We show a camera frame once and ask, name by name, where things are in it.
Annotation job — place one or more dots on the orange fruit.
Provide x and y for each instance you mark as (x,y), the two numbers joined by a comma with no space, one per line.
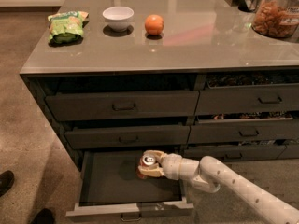
(154,24)

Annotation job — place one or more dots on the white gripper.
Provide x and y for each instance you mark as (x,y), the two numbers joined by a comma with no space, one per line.
(171,165)

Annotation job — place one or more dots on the middle right drawer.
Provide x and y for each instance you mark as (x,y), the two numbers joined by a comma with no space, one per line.
(235,130)

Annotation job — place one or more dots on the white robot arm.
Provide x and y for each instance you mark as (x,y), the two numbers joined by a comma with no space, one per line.
(208,174)

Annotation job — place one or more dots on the open bottom left drawer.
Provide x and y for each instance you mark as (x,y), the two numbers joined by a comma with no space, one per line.
(111,188)

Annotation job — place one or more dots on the black shoe lower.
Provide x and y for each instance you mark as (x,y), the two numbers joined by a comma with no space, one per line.
(45,216)

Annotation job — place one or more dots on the bottom right drawer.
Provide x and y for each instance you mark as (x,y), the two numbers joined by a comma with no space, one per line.
(248,152)

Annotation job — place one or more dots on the top left drawer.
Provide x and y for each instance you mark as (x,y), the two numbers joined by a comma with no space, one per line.
(122,105)

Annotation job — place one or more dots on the black shoe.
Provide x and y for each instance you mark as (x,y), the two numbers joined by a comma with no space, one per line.
(45,216)
(6,182)

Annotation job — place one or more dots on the top right drawer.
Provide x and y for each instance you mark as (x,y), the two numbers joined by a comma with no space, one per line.
(245,92)

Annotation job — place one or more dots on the white bowl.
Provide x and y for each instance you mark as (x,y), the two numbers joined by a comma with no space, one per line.
(118,18)

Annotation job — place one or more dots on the glass jar of snacks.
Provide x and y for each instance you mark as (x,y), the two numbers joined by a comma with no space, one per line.
(277,18)

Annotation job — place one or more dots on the red coke can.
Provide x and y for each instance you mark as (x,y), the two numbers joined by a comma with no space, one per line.
(145,161)

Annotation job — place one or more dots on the black shoe upper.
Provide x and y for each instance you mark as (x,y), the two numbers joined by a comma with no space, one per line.
(6,182)

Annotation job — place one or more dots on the middle left drawer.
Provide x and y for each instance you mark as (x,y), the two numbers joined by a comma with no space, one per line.
(135,136)

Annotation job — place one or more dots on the green chip bag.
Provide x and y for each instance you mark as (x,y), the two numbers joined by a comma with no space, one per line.
(66,27)

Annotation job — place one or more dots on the grey drawer cabinet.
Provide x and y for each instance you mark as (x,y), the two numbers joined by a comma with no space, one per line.
(199,37)

